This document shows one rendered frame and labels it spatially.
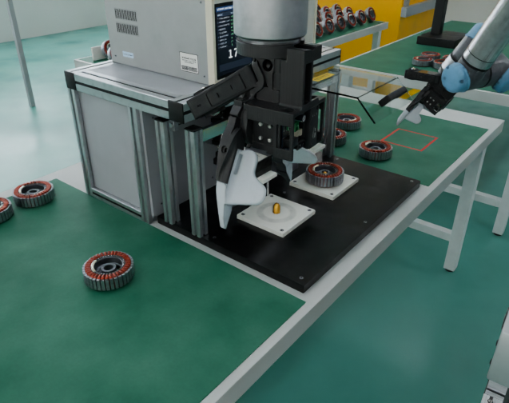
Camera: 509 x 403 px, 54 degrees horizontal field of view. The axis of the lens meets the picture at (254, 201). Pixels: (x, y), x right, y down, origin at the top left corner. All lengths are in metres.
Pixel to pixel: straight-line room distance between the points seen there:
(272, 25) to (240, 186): 0.17
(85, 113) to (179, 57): 0.32
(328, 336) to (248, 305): 1.06
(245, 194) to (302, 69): 0.14
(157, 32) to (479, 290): 1.82
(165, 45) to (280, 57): 0.81
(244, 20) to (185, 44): 0.75
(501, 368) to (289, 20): 0.54
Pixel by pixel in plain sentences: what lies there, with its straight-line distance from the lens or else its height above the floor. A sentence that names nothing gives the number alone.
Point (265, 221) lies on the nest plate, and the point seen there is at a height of 0.78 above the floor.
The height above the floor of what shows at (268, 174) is 0.88.
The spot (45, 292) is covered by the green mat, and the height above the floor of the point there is 0.75.
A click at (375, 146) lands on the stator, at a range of 1.79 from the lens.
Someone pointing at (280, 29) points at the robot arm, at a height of 1.37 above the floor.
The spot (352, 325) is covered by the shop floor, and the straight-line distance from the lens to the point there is 2.17.
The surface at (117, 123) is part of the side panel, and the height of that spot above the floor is 1.01.
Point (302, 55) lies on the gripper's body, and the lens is 0.51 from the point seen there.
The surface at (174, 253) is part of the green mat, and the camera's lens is 1.24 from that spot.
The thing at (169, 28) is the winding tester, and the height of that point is 1.23.
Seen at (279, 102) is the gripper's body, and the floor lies 1.29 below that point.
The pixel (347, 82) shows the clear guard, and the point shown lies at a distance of 1.45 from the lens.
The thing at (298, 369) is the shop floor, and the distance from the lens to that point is 1.97.
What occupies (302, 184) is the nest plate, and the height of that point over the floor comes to 0.78.
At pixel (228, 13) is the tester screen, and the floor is 1.27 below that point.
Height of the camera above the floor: 1.46
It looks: 29 degrees down
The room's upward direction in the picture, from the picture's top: straight up
